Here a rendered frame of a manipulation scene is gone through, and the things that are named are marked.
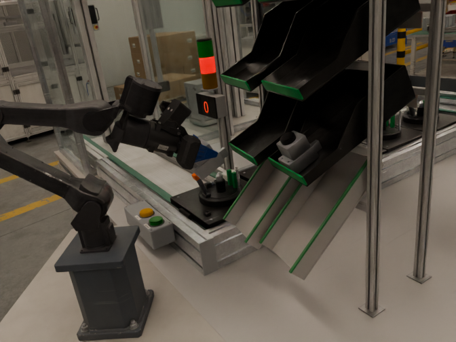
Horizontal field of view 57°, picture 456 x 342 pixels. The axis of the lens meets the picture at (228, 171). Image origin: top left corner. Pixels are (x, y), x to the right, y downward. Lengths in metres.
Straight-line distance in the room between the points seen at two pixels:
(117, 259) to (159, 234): 0.31
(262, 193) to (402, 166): 0.68
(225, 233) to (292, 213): 0.24
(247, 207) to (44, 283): 0.60
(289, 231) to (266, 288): 0.18
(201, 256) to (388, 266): 0.47
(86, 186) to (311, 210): 0.47
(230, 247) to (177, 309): 0.22
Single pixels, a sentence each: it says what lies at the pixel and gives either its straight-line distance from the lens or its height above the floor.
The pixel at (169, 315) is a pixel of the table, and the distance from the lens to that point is 1.04.
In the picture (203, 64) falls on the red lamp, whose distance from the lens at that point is 1.36.
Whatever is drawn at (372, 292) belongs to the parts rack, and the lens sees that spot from 0.97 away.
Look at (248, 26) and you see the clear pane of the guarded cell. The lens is 2.72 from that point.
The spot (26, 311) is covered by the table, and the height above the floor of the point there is 0.86.
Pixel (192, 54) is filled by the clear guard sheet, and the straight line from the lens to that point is 1.53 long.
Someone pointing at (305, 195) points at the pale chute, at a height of 1.10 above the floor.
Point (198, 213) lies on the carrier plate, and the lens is 1.20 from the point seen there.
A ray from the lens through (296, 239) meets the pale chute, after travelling 0.92.
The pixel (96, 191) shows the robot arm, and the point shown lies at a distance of 0.88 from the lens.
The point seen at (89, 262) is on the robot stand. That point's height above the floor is 1.06.
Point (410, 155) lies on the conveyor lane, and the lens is 1.63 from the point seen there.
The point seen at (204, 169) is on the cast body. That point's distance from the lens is 0.89.
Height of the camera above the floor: 1.52
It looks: 22 degrees down
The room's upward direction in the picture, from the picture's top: 7 degrees counter-clockwise
